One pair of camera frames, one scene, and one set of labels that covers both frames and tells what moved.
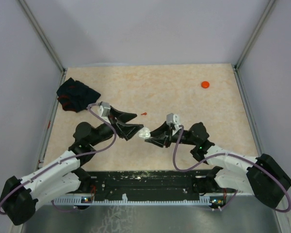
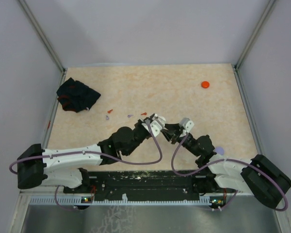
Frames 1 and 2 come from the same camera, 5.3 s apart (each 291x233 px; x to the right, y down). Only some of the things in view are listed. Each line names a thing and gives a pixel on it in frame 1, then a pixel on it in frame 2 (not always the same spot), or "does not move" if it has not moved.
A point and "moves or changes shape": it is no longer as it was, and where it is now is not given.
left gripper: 126,130 -> 141,122
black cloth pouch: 75,96 does not move
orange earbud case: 205,84 does not move
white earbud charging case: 144,133 moves or changes shape
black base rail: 146,183 does not move
